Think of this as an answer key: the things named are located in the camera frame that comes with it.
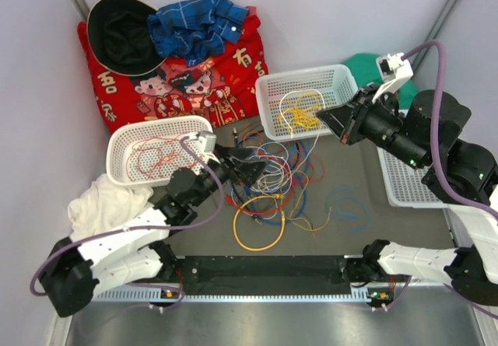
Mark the grey corner post right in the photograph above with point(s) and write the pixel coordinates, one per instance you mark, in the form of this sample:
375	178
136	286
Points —
435	31

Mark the white rectangular basket, right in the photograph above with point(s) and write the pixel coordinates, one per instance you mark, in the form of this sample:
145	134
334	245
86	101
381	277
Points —
403	184

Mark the red printed cloth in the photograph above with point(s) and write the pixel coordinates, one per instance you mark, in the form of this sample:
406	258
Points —
221	89

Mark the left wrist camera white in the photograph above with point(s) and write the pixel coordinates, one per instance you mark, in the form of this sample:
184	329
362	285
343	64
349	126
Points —
201	143

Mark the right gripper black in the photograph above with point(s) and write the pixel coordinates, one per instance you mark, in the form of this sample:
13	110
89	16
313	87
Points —
338	118

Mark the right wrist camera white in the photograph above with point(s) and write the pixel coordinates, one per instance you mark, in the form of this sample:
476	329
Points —
395	71

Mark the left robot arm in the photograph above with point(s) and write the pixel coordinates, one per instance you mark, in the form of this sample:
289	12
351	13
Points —
75	272

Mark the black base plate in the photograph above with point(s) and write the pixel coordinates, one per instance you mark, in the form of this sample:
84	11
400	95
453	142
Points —
262	275

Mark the white rectangular basket, middle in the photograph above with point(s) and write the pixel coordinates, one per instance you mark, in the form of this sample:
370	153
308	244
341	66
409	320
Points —
288	101

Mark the green cloth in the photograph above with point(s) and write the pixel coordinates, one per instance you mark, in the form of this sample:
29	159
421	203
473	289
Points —
364	70

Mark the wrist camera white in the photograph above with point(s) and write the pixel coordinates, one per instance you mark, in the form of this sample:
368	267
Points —
395	71
201	143

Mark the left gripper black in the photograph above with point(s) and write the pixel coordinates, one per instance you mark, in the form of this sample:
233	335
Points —
248	171

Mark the blue plaid shirt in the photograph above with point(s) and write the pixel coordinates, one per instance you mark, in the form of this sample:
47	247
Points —
196	29

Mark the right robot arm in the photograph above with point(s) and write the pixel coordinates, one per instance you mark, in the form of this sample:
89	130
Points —
460	174

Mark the white cloth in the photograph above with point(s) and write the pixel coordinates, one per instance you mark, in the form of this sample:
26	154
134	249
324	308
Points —
106	205

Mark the white rectangular basket, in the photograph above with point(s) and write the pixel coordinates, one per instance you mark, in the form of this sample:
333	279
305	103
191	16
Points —
403	184
288	101

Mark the white oval perforated basket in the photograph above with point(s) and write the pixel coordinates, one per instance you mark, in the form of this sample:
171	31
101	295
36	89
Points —
147	153

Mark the black hat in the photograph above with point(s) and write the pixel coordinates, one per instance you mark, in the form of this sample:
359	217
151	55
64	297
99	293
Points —
119	37

